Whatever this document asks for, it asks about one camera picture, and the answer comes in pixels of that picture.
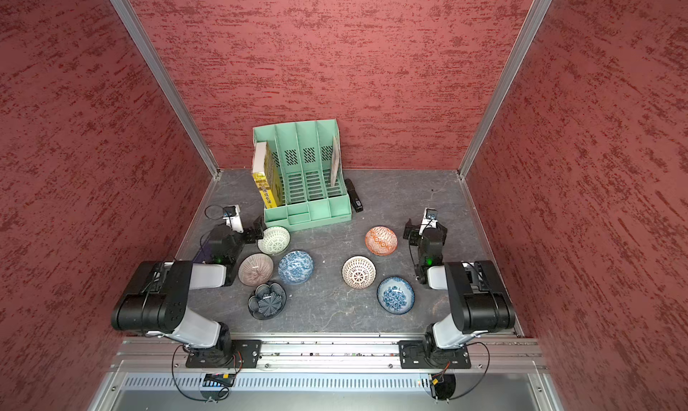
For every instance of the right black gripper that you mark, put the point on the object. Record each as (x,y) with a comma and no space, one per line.
(411,232)

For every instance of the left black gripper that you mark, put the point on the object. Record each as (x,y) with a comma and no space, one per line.
(253,233)

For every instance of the green triangle pattern bowl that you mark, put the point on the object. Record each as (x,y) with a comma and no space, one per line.
(275,240)

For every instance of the orange diamond pattern bowl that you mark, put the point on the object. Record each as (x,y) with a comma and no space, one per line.
(381,241)

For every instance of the pink striped bowl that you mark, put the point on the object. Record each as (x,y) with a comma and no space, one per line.
(255,270)

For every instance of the blue floral bowl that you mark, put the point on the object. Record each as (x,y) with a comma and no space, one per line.
(296,267)
(395,295)

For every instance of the dark flower pattern bowl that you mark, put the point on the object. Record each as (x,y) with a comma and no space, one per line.
(267,301)

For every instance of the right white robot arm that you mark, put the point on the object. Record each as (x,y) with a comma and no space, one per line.
(479,303)

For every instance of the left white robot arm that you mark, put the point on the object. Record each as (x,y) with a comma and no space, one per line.
(155,302)

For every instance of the yellow white book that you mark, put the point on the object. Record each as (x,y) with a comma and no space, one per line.
(266,176)

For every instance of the red lattice pattern bowl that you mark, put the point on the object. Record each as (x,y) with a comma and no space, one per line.
(359,272)

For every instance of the green plastic file organizer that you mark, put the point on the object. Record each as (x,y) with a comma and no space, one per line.
(302,151)

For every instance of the thin pink booklet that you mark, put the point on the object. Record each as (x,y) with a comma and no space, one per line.
(335,161)

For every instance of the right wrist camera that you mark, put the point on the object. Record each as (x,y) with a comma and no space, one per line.
(429,220)

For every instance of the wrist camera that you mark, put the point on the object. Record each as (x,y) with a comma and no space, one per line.
(231,215)
(429,220)

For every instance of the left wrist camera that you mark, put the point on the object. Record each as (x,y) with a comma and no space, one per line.
(231,215)

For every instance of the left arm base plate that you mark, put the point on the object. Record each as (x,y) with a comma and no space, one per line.
(242,353)

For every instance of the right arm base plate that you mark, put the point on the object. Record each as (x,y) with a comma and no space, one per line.
(416,354)

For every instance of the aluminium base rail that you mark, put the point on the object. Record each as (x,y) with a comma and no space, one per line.
(379,353)

